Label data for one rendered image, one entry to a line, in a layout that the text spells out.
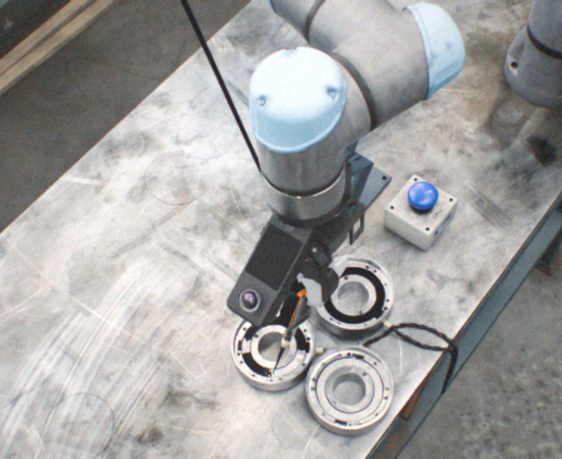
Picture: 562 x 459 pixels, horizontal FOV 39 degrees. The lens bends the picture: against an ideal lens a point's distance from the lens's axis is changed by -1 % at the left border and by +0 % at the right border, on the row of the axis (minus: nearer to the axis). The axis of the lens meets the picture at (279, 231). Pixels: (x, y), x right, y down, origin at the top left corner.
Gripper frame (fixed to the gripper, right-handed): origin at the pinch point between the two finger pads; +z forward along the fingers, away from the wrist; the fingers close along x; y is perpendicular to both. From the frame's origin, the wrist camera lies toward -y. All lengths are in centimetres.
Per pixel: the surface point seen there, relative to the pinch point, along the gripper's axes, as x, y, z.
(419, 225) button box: -3.3, 20.4, 8.7
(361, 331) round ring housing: -5.6, 4.1, 9.7
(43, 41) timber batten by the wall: 147, 54, 92
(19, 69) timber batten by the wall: 144, 41, 91
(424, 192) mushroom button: -1.9, 23.3, 5.7
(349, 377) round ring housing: -7.6, -1.1, 11.7
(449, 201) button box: -4.6, 25.8, 8.7
